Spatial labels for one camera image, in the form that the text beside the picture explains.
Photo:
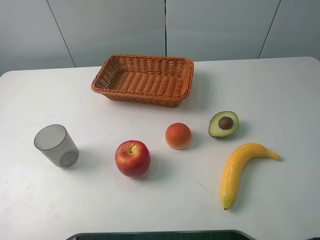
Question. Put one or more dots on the red apple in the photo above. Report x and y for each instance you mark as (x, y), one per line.
(132, 158)

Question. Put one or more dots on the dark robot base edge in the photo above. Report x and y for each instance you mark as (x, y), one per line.
(165, 235)

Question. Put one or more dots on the orange wicker basket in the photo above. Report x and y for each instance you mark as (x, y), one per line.
(158, 80)

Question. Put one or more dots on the orange red peach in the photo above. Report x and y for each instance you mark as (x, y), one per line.
(178, 136)

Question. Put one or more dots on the halved avocado with pit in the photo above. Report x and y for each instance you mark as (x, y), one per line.
(223, 124)

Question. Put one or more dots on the yellow banana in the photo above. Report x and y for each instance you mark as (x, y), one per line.
(234, 167)

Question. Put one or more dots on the grey translucent plastic cup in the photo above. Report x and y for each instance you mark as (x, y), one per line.
(56, 144)

